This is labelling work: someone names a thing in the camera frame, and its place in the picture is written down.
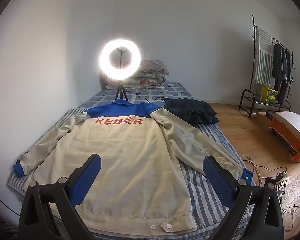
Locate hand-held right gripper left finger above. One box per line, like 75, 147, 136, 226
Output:
18, 153, 102, 240

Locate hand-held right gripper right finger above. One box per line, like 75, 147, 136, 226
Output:
202, 155, 285, 240

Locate beige and blue work jacket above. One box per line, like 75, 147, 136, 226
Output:
12, 99, 253, 233

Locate dark folded clothes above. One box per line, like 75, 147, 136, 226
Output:
163, 97, 219, 127

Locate dark hanging clothes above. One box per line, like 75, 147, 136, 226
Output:
271, 43, 294, 105

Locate black clothes rack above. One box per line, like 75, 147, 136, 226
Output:
239, 15, 297, 118

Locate orange box with white cloth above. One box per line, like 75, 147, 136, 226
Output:
268, 111, 300, 163

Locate black tripod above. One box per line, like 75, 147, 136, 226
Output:
112, 80, 130, 104

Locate yellow box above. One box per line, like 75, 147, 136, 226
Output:
261, 86, 279, 104

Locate blue checked bedsheet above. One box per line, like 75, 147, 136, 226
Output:
81, 81, 195, 109

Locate folded floral quilt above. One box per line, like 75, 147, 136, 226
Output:
102, 59, 170, 89

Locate striped hanging towel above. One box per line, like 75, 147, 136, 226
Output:
254, 27, 274, 87

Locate phone holder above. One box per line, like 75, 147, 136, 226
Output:
116, 46, 127, 68

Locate tangle of floor cables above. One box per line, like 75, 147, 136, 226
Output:
240, 155, 300, 228

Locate black ring light cable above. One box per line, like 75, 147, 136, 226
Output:
129, 91, 167, 105

